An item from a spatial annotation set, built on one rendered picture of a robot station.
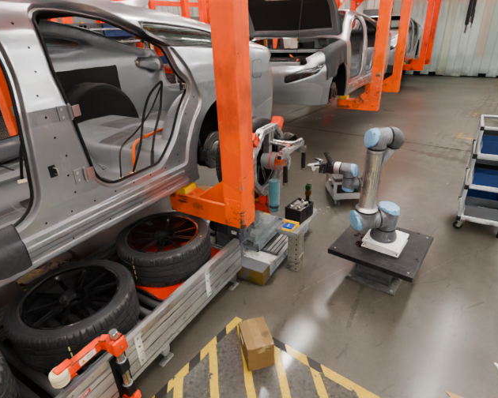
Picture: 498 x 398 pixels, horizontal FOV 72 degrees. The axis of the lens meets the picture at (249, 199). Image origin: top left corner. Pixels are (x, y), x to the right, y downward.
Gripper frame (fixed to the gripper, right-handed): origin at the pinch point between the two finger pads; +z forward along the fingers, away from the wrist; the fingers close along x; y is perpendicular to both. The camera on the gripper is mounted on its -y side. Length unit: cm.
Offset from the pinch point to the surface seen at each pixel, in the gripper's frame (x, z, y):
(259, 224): -18, 39, 60
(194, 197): -71, 63, 13
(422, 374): -89, -105, 81
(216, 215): -73, 43, 23
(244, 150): -66, 20, -28
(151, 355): -164, 28, 62
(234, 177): -72, 25, -10
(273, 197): -33.6, 16.7, 20.3
